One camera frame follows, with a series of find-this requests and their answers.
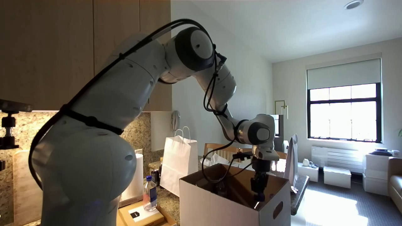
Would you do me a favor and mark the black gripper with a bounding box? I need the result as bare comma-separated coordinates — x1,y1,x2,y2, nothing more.
251,157,272,205

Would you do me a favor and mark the clear bottle blue cap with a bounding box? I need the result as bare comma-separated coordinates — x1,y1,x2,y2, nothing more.
144,175,160,211

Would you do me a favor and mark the white cardboard storage box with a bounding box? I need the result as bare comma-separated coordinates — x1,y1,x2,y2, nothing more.
179,162,293,226

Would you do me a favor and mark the small white floor box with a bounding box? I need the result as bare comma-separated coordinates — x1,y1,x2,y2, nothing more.
298,157,321,182

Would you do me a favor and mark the wide white floor box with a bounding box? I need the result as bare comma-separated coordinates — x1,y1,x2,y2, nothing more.
323,165,352,190

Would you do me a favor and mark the grey dining table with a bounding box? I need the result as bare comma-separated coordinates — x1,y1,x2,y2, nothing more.
290,174,312,218

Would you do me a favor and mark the white printed shopping bag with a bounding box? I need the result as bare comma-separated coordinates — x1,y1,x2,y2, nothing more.
285,133,301,187

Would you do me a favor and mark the white plastic bag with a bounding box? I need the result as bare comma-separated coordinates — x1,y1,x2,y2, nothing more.
200,151,237,169

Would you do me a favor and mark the flat screen television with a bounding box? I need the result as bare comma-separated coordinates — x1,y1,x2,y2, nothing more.
269,112,287,142

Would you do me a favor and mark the white radiator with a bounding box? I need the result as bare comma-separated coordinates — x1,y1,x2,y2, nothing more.
311,144,370,174

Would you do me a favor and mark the dark jar cork lid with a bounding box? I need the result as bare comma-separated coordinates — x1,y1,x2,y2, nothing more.
148,161,164,186

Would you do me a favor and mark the black framed window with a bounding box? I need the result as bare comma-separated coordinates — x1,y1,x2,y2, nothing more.
307,82,384,144

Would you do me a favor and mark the white printed paper sheet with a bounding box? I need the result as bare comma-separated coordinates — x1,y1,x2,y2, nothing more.
125,205,163,224

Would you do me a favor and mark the white drawer cabinet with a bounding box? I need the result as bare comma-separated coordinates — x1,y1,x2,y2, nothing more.
364,152,394,197

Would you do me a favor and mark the white paper roll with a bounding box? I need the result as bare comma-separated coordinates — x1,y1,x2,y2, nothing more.
124,149,146,203

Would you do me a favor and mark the flat tan cardboard tray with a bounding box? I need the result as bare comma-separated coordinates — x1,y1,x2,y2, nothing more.
117,200,169,226

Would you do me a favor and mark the grey sofa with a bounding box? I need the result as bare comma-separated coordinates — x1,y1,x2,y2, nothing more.
389,156,402,215

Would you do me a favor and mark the white roller blind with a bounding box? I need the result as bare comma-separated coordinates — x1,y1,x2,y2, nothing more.
306,57,384,91

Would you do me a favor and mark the round ceiling smoke detector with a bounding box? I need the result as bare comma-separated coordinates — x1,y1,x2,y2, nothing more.
345,0,364,10

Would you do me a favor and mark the white paper handle bag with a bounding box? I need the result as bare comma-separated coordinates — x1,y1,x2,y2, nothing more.
160,125,200,199

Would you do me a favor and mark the white wall intercom phone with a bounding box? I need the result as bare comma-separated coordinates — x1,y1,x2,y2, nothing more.
169,110,183,131

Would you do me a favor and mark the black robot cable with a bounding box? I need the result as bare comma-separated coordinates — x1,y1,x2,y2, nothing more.
28,18,262,190

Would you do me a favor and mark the wooden wall cabinet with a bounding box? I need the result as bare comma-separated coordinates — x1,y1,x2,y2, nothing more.
0,0,174,112

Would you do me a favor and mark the black camera tripod mount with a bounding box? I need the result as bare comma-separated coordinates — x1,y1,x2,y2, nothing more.
0,98,33,150

